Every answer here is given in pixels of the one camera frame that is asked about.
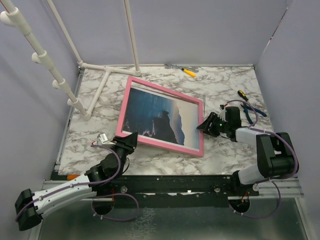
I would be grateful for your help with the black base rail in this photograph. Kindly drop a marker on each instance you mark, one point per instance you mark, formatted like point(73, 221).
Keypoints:
point(175, 191)

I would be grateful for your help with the clear tester screwdriver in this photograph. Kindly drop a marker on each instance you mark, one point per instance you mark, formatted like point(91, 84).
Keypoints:
point(204, 106)

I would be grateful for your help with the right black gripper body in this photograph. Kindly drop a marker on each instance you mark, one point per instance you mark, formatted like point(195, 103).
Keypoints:
point(223, 125)

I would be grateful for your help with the yellow handled screwdriver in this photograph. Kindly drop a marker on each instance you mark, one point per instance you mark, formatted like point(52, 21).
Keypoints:
point(189, 72)

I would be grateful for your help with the seascape photo print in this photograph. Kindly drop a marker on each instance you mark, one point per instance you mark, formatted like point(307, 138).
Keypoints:
point(162, 117)

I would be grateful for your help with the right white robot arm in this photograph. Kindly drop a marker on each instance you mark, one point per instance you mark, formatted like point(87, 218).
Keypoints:
point(275, 155)

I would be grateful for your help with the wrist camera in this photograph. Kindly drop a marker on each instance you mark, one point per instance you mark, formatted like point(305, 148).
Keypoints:
point(222, 114)
point(103, 140)

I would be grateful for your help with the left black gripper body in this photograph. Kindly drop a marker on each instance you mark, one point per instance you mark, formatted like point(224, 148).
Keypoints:
point(123, 154)

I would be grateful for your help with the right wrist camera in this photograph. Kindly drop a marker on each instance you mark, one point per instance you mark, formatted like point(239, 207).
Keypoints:
point(222, 114)

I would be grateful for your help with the black yellow screwdriver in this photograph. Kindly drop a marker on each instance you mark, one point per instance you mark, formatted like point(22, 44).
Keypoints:
point(242, 95)

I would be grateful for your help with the silver wrench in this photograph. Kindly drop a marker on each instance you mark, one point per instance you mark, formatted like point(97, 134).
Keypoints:
point(193, 69)

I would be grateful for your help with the pink picture frame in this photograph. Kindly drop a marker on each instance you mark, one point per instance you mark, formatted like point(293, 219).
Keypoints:
point(133, 82)

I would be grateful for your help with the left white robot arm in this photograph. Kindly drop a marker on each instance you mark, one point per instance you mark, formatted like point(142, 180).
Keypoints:
point(32, 206)

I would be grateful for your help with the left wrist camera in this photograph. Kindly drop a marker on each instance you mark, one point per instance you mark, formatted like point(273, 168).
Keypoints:
point(103, 140)

